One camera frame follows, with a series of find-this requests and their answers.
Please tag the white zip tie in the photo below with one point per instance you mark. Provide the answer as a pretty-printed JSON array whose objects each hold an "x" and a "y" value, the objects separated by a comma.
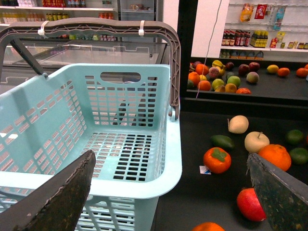
[
  {"x": 141, "y": 29},
  {"x": 41, "y": 31}
]

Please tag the white price label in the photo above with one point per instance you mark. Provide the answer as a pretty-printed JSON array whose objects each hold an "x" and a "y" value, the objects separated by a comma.
[{"x": 204, "y": 170}]

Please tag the orange on upper shelf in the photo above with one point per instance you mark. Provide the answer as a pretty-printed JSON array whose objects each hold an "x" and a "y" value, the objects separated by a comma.
[{"x": 283, "y": 72}]

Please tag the orange snack bag hanging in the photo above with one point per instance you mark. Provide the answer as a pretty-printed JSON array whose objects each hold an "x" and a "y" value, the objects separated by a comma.
[{"x": 246, "y": 12}]

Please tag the green apple on upper shelf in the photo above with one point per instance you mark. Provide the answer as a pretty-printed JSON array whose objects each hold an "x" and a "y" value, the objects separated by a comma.
[{"x": 234, "y": 80}]

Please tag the yellow label bottles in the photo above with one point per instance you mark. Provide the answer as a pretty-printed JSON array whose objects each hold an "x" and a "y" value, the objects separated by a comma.
[{"x": 259, "y": 39}]

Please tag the cream pear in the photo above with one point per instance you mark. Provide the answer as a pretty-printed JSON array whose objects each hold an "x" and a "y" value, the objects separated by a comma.
[{"x": 238, "y": 124}]

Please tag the glass top freezer chest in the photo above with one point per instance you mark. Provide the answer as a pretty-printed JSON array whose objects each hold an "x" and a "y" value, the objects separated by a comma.
[{"x": 53, "y": 54}]

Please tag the black upper fruit shelf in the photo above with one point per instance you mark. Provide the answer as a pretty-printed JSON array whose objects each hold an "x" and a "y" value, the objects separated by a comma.
[{"x": 270, "y": 89}]

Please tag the red snack bag hanging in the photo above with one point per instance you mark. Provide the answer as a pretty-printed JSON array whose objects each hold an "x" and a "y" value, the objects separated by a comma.
[{"x": 260, "y": 11}]

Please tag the red pomegranate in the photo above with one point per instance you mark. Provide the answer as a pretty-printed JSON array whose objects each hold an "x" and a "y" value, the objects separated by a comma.
[{"x": 250, "y": 206}]

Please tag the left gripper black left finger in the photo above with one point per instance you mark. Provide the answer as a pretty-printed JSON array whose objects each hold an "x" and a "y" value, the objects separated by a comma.
[{"x": 57, "y": 204}]

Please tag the peach on upper shelf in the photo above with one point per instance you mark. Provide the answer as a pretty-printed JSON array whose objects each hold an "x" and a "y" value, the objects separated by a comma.
[{"x": 252, "y": 77}]

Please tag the green lime upper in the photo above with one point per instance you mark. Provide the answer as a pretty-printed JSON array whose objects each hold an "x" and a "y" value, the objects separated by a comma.
[{"x": 294, "y": 137}]

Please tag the light blue plastic basket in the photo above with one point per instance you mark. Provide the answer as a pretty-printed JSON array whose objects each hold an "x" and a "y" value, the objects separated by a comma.
[{"x": 119, "y": 111}]

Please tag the dark soy sauce bottles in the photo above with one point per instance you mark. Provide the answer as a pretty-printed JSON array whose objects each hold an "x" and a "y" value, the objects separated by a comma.
[{"x": 237, "y": 38}]

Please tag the grey basket handle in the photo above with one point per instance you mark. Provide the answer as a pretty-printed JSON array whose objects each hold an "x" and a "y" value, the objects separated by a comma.
[{"x": 87, "y": 25}]

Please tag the yellow lemon on upper shelf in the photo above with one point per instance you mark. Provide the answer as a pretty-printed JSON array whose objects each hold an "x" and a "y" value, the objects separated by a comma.
[{"x": 272, "y": 69}]

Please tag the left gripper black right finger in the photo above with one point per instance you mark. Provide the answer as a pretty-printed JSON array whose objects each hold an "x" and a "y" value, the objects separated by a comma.
[{"x": 283, "y": 198}]

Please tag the white zip tie right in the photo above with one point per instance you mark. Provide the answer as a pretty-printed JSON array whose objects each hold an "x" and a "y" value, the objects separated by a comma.
[{"x": 141, "y": 29}]

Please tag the orange persimmon with green top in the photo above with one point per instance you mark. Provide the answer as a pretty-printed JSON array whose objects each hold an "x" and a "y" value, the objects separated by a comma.
[{"x": 217, "y": 160}]

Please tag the green lime lower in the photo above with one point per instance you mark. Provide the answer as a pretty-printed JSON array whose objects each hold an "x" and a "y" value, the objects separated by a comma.
[{"x": 299, "y": 156}]

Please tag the white zip tie left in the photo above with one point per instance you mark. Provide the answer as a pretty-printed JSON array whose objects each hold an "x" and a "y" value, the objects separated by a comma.
[{"x": 41, "y": 31}]

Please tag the orange mango at front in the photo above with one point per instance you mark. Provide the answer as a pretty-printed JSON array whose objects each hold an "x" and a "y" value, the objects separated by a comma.
[{"x": 208, "y": 226}]

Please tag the dark red apple upper shelf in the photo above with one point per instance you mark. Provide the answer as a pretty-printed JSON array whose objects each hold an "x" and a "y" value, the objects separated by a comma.
[{"x": 254, "y": 66}]

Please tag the green lime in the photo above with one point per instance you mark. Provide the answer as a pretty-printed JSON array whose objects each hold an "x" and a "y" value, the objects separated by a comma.
[
  {"x": 299, "y": 156},
  {"x": 294, "y": 137}
]

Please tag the dark green avocado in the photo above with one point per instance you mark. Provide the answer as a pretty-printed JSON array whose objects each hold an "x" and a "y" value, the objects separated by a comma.
[{"x": 223, "y": 142}]

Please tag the cream apple with stem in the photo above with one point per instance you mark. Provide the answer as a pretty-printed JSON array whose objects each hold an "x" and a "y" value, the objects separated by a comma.
[{"x": 255, "y": 141}]

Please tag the large orange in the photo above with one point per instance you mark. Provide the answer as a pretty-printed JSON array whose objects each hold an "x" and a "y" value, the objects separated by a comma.
[{"x": 277, "y": 155}]

